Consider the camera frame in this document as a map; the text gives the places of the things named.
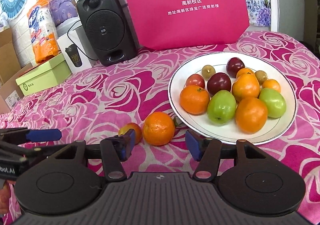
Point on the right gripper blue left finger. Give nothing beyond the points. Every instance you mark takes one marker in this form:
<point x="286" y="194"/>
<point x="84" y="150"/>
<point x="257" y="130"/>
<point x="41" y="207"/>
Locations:
<point x="124" y="144"/>

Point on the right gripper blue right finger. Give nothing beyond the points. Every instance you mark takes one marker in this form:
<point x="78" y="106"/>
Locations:
<point x="195" y="144"/>

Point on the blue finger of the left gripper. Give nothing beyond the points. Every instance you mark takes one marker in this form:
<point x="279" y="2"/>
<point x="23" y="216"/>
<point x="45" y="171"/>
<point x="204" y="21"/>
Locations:
<point x="43" y="135"/>

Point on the large mandarin with stem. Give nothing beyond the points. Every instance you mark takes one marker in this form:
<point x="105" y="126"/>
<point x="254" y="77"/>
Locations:
<point x="194" y="99"/>

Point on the green apple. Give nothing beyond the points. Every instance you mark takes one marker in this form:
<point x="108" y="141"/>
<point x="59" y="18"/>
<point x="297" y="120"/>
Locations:
<point x="221" y="108"/>
<point x="275" y="102"/>

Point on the red small plum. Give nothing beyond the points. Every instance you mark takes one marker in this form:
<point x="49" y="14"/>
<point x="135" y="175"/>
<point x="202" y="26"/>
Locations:
<point x="195" y="79"/>

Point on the dark red plum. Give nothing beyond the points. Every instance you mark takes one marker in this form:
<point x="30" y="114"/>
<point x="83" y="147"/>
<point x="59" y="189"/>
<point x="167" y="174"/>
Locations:
<point x="218" y="81"/>
<point x="234" y="65"/>

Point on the longan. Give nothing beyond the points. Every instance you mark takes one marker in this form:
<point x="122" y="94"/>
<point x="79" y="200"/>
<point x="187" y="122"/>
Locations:
<point x="261" y="76"/>
<point x="207" y="71"/>

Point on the small yellow orange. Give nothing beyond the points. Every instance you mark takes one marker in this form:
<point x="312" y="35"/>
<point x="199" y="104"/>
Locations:
<point x="244" y="71"/>

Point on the small mandarin orange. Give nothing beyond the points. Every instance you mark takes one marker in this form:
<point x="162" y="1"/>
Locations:
<point x="272" y="84"/>

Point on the person's left hand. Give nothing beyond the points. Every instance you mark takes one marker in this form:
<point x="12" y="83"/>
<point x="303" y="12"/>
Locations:
<point x="5" y="195"/>

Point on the large mandarin orange top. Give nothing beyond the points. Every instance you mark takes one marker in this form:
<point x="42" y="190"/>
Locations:
<point x="158" y="129"/>

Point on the white oval plate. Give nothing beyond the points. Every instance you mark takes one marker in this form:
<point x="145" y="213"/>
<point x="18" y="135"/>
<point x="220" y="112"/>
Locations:
<point x="229" y="132"/>

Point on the cardboard box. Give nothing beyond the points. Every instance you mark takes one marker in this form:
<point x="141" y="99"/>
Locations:
<point x="11" y="70"/>

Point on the green shoe box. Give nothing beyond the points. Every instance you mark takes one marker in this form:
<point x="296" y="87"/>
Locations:
<point x="43" y="76"/>

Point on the white cup box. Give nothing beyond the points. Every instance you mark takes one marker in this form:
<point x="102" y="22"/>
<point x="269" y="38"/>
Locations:
<point x="77" y="50"/>

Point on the orange tissue pack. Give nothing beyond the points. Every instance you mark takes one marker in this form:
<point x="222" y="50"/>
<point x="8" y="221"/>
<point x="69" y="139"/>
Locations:
<point x="42" y="32"/>

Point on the black speaker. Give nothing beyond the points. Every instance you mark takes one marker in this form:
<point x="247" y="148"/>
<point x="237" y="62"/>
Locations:
<point x="107" y="30"/>

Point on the bedding poster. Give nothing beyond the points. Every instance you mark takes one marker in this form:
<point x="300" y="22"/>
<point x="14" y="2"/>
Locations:
<point x="61" y="5"/>

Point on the pink tote bag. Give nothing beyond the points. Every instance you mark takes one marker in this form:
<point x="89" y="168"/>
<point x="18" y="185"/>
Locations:
<point x="168" y="24"/>

